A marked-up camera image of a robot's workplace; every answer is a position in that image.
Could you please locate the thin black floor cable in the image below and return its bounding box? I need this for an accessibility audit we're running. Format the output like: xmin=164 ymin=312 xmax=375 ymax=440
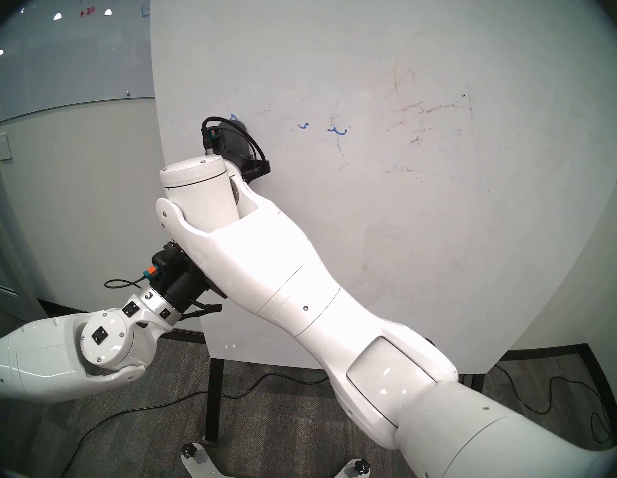
xmin=490 ymin=362 xmax=617 ymax=444

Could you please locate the wall glass board with graphs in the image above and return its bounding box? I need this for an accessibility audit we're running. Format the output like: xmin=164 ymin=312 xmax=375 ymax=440
xmin=0 ymin=0 xmax=163 ymax=136

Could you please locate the long black floor cable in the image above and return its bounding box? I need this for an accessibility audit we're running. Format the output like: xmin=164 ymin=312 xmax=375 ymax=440
xmin=45 ymin=349 xmax=336 ymax=478

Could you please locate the large white freestanding whiteboard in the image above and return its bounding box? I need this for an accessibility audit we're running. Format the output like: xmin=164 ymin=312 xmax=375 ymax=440
xmin=121 ymin=0 xmax=617 ymax=393

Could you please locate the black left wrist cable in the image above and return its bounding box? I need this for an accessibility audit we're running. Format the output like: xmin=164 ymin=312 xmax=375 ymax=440
xmin=104 ymin=273 xmax=149 ymax=294

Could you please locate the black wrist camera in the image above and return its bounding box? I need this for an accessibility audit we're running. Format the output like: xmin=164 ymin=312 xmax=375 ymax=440
xmin=148 ymin=245 xmax=186 ymax=285
xmin=204 ymin=122 xmax=257 ymax=166

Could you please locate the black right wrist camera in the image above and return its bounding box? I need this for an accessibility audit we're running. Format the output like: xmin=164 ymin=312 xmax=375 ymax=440
xmin=204 ymin=122 xmax=257 ymax=166

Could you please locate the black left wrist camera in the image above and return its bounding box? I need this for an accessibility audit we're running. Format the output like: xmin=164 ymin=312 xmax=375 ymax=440
xmin=148 ymin=245 xmax=186 ymax=285

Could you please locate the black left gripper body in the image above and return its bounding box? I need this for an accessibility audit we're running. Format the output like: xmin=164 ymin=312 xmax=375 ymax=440
xmin=162 ymin=259 xmax=227 ymax=322

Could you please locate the glass door with grey frame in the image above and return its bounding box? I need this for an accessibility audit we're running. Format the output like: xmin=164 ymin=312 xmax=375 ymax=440
xmin=0 ymin=84 xmax=60 ymax=322

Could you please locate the black wall baseboard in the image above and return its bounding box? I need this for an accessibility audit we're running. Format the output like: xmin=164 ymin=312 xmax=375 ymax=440
xmin=36 ymin=299 xmax=208 ymax=342
xmin=493 ymin=336 xmax=617 ymax=441

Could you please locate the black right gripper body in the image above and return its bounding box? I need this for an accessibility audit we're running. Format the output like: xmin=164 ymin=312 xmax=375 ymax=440
xmin=236 ymin=153 xmax=271 ymax=186

